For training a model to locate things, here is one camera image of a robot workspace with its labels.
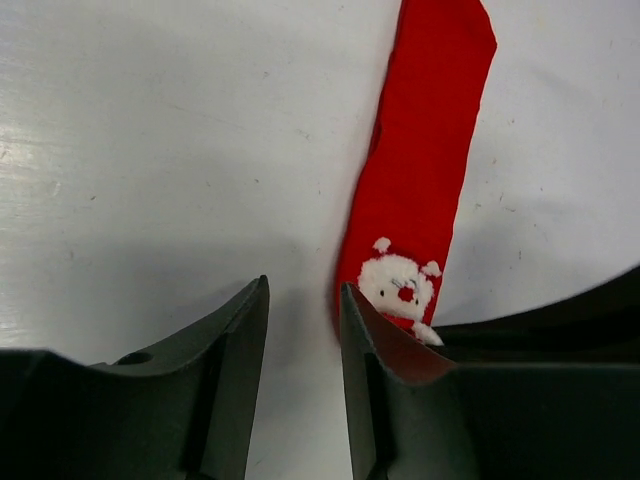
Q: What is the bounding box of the red Santa sock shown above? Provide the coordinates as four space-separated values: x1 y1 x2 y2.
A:
335 0 497 345

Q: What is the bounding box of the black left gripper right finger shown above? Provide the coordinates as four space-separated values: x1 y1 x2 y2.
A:
340 270 639 479

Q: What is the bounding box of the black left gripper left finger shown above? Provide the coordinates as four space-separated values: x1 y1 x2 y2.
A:
1 277 270 479

